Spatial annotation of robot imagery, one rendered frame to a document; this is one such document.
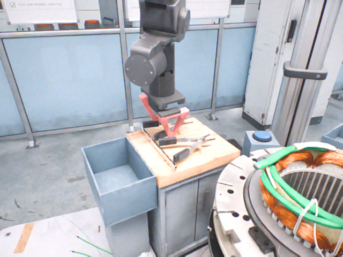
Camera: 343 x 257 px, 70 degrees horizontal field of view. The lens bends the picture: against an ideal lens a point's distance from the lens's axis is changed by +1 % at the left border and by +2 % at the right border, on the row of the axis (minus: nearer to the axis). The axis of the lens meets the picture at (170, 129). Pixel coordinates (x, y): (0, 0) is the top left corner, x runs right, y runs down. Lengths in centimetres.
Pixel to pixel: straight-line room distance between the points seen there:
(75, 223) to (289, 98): 73
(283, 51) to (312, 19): 180
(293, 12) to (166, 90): 212
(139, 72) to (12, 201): 192
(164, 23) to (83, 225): 59
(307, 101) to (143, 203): 56
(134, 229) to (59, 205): 150
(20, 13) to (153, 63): 207
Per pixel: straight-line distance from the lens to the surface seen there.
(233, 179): 43
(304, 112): 85
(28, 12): 243
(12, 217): 212
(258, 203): 39
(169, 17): 46
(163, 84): 51
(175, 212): 57
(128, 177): 60
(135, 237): 61
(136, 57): 43
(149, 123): 60
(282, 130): 87
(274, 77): 265
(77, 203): 202
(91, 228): 79
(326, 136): 70
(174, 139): 53
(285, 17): 255
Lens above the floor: 137
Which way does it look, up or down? 30 degrees down
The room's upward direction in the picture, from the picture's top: straight up
